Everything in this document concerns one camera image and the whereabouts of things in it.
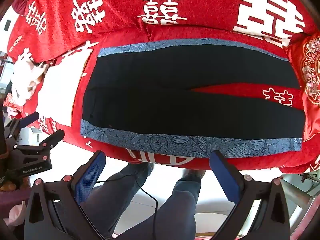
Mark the black pants with blue trim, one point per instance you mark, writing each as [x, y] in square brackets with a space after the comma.
[193, 96]

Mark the red sofa cover white characters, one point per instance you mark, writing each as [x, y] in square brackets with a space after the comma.
[55, 45]

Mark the purple sleeve left forearm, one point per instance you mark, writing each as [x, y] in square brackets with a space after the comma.
[11, 198]

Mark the person left hand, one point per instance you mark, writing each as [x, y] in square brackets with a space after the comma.
[9, 186]

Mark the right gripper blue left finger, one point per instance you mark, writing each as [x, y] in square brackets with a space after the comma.
[54, 209]

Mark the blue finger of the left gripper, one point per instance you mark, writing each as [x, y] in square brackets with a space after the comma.
[24, 122]
[53, 137]

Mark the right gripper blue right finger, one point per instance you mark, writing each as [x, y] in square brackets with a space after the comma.
[272, 218]

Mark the person legs in blue jeans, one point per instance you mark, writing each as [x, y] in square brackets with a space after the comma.
[175, 219]

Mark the red embroidered cushion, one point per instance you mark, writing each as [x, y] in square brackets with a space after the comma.
[303, 55]

